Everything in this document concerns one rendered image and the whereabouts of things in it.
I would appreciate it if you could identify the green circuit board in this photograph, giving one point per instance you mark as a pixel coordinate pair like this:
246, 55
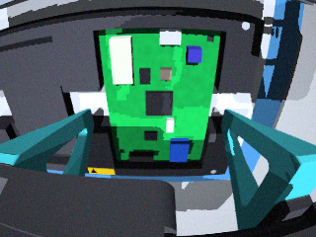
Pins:
159, 84

